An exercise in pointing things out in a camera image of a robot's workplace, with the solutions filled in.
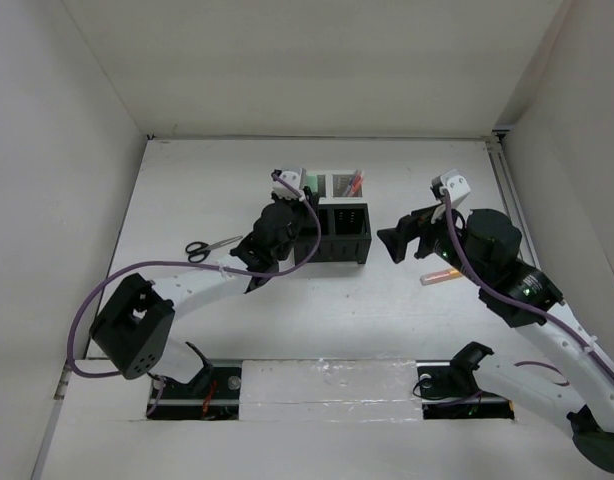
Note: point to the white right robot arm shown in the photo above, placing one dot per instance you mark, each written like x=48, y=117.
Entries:
x=484, y=247

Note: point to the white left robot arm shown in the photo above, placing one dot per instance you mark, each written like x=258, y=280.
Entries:
x=133, y=327

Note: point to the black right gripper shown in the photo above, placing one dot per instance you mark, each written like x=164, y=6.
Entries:
x=419, y=222

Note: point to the black slotted organizer box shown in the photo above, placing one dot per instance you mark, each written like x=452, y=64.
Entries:
x=345, y=234

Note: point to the orange capped clear marker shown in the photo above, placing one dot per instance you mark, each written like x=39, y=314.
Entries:
x=439, y=277

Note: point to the black handled scissors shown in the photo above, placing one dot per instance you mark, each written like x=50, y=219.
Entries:
x=198, y=251

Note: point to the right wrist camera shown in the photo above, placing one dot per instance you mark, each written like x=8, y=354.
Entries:
x=453, y=185

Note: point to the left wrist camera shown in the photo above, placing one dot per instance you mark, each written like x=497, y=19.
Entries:
x=288, y=183

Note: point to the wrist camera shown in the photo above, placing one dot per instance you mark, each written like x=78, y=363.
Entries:
x=453, y=185
x=288, y=183

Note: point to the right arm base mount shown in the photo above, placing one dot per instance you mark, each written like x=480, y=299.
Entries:
x=448, y=391

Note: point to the orange red pen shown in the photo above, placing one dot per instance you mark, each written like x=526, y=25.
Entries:
x=357, y=186

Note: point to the white slotted organizer box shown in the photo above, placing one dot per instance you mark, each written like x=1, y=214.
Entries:
x=332, y=183

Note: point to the green highlighter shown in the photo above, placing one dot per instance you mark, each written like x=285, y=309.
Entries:
x=311, y=181

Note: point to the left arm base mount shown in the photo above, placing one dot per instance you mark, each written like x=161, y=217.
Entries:
x=213, y=395

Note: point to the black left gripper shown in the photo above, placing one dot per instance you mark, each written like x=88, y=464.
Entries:
x=303, y=206

